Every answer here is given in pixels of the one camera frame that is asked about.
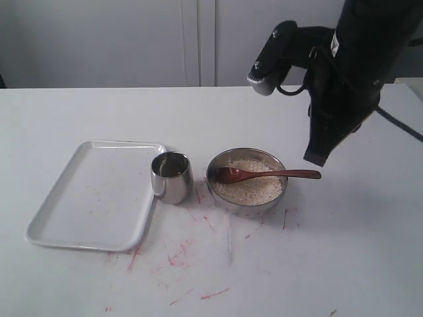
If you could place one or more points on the brown wooden spoon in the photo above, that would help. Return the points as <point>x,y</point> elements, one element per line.
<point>229,175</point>

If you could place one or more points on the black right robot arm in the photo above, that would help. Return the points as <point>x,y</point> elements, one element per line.
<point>397,20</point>

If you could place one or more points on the white uncooked rice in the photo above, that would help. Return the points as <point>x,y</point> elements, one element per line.
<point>257,191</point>

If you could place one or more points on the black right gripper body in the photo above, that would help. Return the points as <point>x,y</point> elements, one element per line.
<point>347,73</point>

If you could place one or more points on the white cabinet behind table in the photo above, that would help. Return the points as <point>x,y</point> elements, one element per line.
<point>68,44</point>

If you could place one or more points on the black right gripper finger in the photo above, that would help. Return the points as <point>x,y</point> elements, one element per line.
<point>325,134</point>

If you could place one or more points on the stainless steel rice bowl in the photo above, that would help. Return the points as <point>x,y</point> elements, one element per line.
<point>248,211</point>

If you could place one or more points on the stainless steel cup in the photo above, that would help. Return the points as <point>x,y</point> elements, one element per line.
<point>171,177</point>

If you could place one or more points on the beige adjacent table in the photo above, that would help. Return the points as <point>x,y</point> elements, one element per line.
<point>414,83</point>

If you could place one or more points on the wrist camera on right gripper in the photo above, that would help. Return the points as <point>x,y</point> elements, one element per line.
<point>288,45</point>

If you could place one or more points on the white rectangular plastic tray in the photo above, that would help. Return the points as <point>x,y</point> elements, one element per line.
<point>101,201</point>

